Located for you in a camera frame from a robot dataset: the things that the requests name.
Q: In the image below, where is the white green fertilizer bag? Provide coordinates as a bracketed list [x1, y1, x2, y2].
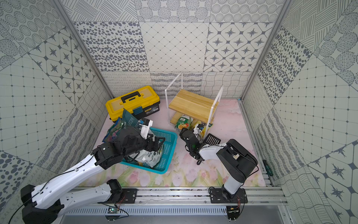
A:
[134, 148, 163, 168]

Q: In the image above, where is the blue green fertilizer bag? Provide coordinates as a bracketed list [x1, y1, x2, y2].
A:
[102, 118, 125, 143]

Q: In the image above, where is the green fruit picture bag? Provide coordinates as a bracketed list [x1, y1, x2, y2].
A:
[175, 114, 193, 131]

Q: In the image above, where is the yellow flower fertilizer bag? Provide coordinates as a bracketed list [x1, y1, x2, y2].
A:
[193, 121, 207, 137]

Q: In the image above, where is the dark green fertilizer bag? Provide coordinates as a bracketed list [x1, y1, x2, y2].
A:
[122, 109, 141, 129]

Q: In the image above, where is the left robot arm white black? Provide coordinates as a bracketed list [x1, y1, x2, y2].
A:
[21, 127, 166, 224]

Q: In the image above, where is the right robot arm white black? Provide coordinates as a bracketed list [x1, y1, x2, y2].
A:
[180, 128, 259, 201]

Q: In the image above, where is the white wooden two-tier shelf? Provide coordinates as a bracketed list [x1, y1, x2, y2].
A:
[165, 72, 224, 137]

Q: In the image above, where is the teal plastic basket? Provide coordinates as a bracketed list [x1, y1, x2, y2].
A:
[121, 127, 178, 175]

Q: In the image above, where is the black slotted scoop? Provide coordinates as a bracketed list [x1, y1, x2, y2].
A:
[202, 133, 221, 145]

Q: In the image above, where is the yellow black toolbox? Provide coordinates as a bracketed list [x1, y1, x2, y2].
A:
[105, 86, 160, 122]

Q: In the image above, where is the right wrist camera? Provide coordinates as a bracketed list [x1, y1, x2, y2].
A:
[194, 124, 205, 138]

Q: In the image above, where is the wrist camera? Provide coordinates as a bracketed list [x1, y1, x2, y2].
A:
[139, 118, 153, 140]
[194, 124, 205, 138]

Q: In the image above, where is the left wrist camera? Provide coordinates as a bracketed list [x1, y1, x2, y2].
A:
[139, 118, 153, 140]

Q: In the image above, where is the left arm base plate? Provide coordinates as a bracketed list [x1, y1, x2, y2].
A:
[106, 188, 138, 204]

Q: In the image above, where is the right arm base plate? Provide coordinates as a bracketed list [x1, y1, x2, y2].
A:
[208, 187, 248, 203]

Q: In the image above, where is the green handled screwdriver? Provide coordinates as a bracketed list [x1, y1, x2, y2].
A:
[263, 160, 274, 176]

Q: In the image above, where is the aluminium mounting rail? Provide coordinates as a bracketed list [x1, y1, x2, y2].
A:
[120, 187, 288, 206]

